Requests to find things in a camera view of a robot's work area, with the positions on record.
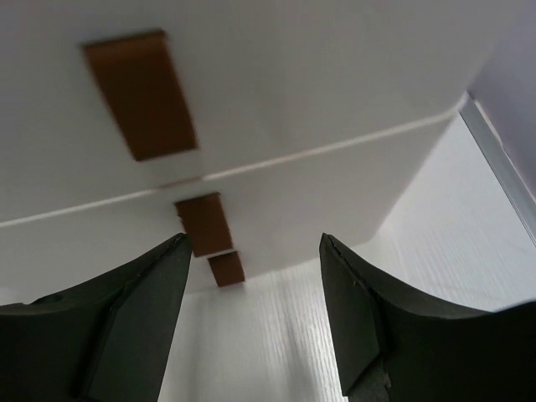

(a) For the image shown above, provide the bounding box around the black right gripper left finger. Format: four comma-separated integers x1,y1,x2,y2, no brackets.
1,234,192,401

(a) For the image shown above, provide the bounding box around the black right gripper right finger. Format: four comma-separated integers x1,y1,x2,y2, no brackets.
319,234,535,401

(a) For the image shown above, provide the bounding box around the brown bottom drawer handle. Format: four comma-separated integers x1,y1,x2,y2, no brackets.
208,251,245,287

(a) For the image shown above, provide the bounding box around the brown drawer handle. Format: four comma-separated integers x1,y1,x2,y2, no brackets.
208,251,245,287
174,193,234,257
82,29,198,162

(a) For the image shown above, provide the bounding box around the white drawer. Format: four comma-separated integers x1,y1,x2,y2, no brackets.
1,117,451,303
1,1,494,221

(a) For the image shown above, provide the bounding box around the white top drawer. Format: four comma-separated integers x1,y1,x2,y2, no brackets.
1,1,494,221

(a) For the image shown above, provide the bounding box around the white drawer cabinet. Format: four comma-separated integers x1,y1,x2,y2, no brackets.
1,1,490,304

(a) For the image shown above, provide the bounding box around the brown middle drawer handle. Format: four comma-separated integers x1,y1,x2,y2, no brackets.
174,193,234,257

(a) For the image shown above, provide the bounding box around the brown top drawer handle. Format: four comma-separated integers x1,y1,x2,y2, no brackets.
82,29,198,162

